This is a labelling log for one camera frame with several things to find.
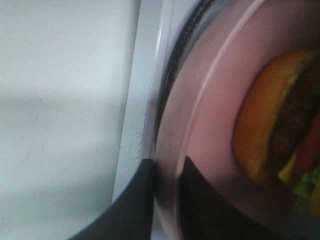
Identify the white microwave oven body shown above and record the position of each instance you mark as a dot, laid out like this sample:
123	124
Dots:
159	25

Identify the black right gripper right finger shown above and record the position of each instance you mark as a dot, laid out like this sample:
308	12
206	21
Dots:
205	215

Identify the pink round plate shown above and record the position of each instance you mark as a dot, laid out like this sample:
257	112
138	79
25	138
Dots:
202	108

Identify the burger with lettuce and cheese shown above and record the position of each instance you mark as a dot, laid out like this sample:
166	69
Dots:
276	137

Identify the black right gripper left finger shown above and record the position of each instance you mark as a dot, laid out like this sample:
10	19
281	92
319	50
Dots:
130	217

